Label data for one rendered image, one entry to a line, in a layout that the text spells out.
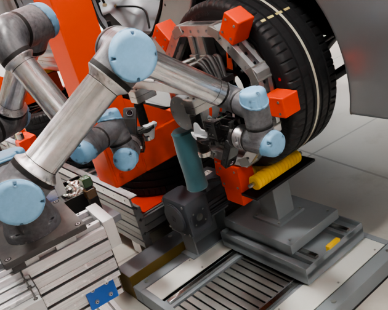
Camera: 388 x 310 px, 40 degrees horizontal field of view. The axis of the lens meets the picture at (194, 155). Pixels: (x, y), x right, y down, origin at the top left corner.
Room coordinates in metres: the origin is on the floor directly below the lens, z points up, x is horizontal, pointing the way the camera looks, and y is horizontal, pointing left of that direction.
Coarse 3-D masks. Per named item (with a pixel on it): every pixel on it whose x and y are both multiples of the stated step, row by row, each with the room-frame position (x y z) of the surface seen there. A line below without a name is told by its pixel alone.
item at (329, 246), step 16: (336, 224) 1.83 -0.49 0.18; (352, 224) 1.84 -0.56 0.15; (224, 240) 2.02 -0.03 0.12; (240, 240) 1.92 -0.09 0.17; (256, 240) 1.91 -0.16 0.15; (320, 240) 1.79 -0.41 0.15; (336, 240) 1.72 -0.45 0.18; (352, 240) 1.77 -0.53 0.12; (256, 256) 1.85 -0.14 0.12; (272, 256) 1.76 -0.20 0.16; (288, 256) 1.75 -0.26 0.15; (304, 256) 1.69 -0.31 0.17; (320, 256) 1.66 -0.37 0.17; (336, 256) 1.71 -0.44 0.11; (288, 272) 1.70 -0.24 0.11; (304, 272) 1.62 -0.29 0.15; (320, 272) 1.65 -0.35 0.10
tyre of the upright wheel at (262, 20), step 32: (224, 0) 1.85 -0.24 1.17; (256, 0) 1.83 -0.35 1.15; (288, 0) 1.84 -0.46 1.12; (256, 32) 1.71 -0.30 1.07; (288, 32) 1.72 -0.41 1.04; (320, 32) 1.76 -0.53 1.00; (288, 64) 1.64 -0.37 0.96; (320, 64) 1.70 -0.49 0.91; (320, 96) 1.69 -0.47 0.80; (288, 128) 1.66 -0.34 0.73; (320, 128) 1.76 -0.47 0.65
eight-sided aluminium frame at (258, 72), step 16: (176, 32) 1.93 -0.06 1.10; (192, 32) 1.85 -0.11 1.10; (208, 32) 1.78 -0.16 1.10; (176, 48) 1.97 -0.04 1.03; (224, 48) 1.73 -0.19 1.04; (240, 48) 1.72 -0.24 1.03; (240, 64) 1.68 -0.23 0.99; (256, 64) 1.65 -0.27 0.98; (256, 80) 1.62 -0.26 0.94; (240, 160) 1.77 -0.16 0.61; (256, 160) 1.75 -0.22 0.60
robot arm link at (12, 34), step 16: (0, 16) 1.57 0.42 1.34; (16, 16) 1.57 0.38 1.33; (0, 32) 1.52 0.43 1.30; (16, 32) 1.53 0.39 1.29; (0, 48) 1.50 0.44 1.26; (16, 48) 1.50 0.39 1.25; (16, 64) 1.49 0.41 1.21; (32, 64) 1.50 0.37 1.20; (32, 80) 1.48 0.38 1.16; (48, 80) 1.49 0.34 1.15; (32, 96) 1.48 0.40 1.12; (48, 96) 1.46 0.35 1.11; (64, 96) 1.49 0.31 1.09; (48, 112) 1.46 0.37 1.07; (96, 128) 1.48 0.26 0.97; (80, 144) 1.40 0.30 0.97; (96, 144) 1.43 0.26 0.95; (80, 160) 1.40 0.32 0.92
